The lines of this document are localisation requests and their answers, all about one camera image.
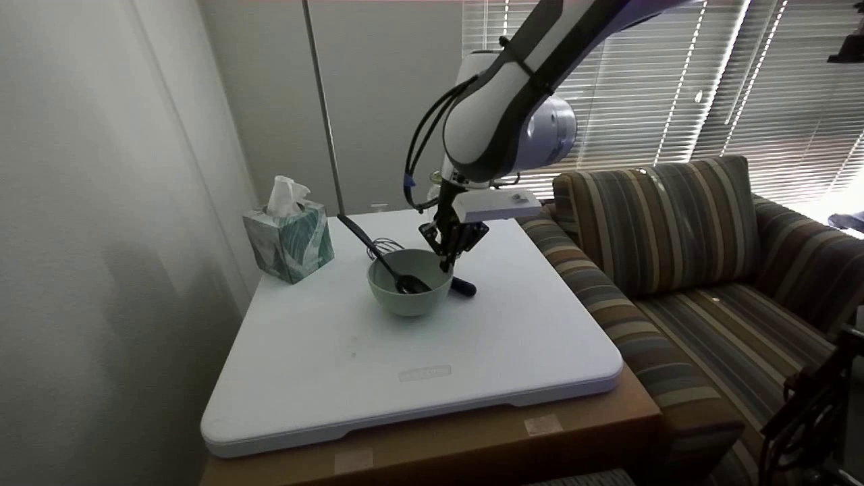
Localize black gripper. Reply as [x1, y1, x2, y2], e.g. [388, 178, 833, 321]
[415, 182, 490, 275]

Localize light green bowl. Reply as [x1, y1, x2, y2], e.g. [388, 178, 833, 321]
[363, 250, 456, 321]

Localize black spoon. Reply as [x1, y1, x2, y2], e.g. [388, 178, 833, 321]
[335, 210, 431, 297]

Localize white table board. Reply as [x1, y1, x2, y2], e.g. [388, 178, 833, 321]
[196, 204, 625, 463]

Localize teal white tissue box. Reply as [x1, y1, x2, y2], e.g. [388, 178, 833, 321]
[239, 174, 338, 287]

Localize wooden table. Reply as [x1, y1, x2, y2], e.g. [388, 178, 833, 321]
[196, 362, 668, 486]

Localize striped sofa cushion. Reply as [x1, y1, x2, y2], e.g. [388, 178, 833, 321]
[550, 154, 760, 302]

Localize striped sofa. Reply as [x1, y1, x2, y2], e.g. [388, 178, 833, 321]
[515, 193, 864, 486]

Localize white window blinds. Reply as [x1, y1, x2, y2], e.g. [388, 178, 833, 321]
[459, 0, 864, 227]

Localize black tripod stand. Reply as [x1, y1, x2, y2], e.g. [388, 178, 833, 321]
[756, 325, 864, 486]

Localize small blue object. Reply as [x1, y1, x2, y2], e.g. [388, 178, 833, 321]
[825, 210, 864, 235]

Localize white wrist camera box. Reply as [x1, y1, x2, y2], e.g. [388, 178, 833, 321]
[451, 187, 546, 224]

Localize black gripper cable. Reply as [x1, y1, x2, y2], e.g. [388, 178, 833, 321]
[400, 75, 479, 214]

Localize thin vertical wall conduit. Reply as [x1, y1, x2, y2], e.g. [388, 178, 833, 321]
[300, 0, 346, 217]

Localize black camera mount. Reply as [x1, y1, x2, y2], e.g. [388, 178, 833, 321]
[825, 0, 864, 65]

